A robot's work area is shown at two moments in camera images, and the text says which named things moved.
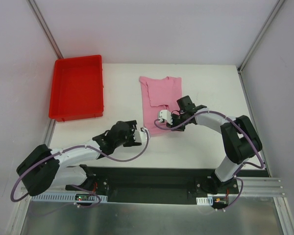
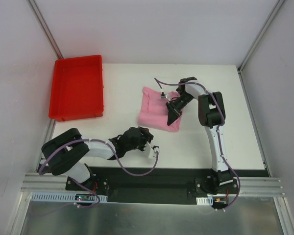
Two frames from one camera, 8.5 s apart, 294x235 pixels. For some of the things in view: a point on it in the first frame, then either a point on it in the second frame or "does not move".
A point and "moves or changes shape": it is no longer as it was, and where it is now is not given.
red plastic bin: (76, 90) does not move
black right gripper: (177, 121) -> (174, 108)
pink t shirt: (159, 94) moves or changes shape
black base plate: (154, 185) does not move
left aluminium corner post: (36, 11) does not move
